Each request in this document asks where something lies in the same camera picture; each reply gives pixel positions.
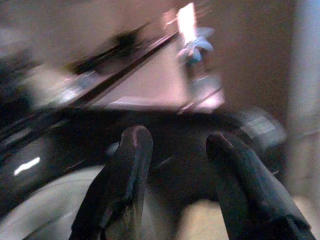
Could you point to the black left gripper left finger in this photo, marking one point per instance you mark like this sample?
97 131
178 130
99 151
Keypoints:
125 180

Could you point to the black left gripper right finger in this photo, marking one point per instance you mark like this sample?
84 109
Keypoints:
252 185

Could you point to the white washing machine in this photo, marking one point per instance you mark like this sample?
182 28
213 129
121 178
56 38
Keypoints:
47 207

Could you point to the pale blue cloth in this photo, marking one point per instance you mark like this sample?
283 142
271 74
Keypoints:
198 43

